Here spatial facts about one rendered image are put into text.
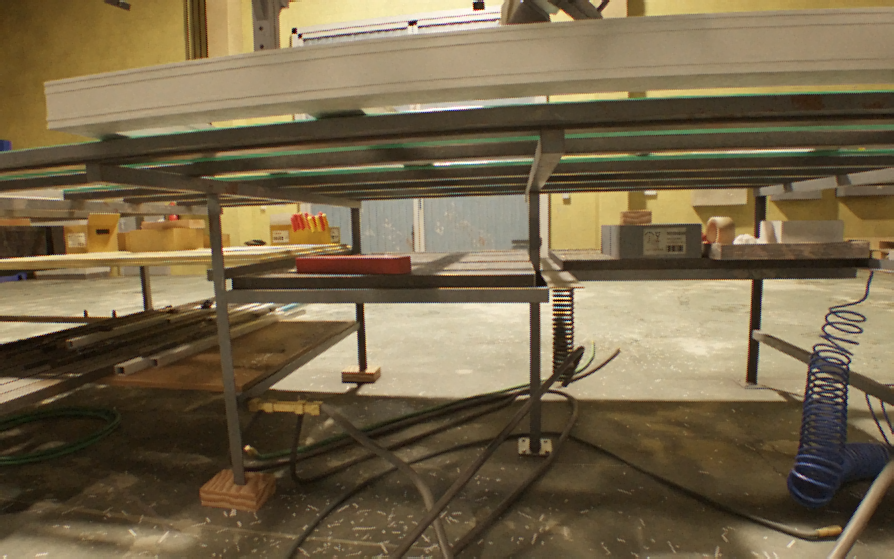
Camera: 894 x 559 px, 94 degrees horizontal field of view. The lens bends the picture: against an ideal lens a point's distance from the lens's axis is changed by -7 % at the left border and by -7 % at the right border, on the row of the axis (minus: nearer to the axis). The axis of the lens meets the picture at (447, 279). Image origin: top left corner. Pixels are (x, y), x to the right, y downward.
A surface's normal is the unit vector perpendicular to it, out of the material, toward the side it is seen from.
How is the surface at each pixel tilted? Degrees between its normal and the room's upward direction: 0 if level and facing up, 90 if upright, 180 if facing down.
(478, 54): 90
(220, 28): 90
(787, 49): 90
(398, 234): 90
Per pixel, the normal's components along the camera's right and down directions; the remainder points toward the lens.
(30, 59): -0.15, 0.11
